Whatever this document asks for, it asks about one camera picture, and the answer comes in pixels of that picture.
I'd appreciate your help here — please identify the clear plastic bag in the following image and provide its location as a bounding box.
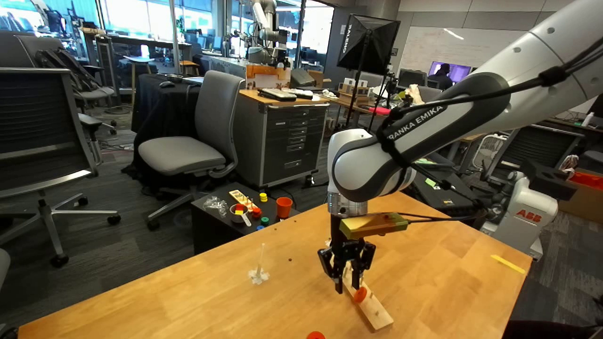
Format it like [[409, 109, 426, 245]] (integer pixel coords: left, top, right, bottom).
[[202, 194, 230, 218]]

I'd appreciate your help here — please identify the dark office chair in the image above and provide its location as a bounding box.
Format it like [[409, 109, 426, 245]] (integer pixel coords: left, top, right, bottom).
[[15, 34, 121, 137]]

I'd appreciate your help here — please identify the black armchair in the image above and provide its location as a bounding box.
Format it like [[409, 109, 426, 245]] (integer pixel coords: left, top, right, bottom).
[[496, 118, 586, 190]]

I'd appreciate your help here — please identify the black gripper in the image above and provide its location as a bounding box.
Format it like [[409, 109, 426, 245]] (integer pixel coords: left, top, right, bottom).
[[317, 215, 379, 294]]

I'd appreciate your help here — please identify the wooden peg stand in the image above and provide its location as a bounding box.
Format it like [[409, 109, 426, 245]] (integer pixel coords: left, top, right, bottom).
[[338, 260, 396, 333]]

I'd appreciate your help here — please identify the yellow-green wrist camera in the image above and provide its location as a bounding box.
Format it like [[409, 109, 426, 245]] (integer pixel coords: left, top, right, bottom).
[[338, 211, 411, 241]]

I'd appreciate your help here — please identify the black case green label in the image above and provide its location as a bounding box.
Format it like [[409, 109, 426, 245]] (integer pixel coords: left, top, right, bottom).
[[407, 167, 486, 213]]

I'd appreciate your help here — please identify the grey cabinet wooden top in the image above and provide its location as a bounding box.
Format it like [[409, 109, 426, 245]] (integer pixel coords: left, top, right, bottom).
[[232, 88, 332, 190]]

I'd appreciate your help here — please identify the yellow tape strip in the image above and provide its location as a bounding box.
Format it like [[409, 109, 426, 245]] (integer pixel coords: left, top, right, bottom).
[[488, 252, 528, 277]]

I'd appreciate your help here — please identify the black keyboard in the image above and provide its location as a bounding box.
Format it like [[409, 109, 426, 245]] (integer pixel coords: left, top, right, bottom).
[[257, 86, 298, 103]]

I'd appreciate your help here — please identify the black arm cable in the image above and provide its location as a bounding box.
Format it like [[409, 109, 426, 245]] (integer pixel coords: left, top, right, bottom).
[[375, 34, 603, 158]]

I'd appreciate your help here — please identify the wooden office desk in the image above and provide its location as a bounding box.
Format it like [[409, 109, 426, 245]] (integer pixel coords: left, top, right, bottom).
[[336, 92, 404, 124]]

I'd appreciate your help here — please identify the black mesh office chair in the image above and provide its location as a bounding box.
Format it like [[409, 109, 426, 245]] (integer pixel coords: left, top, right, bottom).
[[0, 64, 123, 271]]

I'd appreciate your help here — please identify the purple screen monitor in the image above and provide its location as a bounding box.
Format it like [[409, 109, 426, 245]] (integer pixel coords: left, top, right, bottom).
[[428, 58, 473, 83]]

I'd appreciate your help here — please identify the black softbox light stand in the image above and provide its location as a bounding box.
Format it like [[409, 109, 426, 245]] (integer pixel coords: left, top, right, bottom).
[[322, 13, 402, 190]]

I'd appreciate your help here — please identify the orange cardboard box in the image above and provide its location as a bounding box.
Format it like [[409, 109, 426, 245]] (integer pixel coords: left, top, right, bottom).
[[243, 62, 294, 90]]

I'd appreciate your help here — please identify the white ABB robot base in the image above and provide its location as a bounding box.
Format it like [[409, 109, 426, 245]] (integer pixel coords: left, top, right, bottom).
[[492, 171, 562, 260]]

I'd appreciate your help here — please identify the grey office chair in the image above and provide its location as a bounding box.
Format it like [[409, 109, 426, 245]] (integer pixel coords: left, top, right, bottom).
[[136, 68, 247, 231]]

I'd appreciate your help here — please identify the orange plastic cup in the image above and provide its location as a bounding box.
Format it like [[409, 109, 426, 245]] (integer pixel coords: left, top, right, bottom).
[[275, 196, 296, 220]]

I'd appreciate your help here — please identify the black storage crate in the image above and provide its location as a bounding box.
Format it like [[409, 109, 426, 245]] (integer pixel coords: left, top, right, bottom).
[[191, 183, 298, 256]]

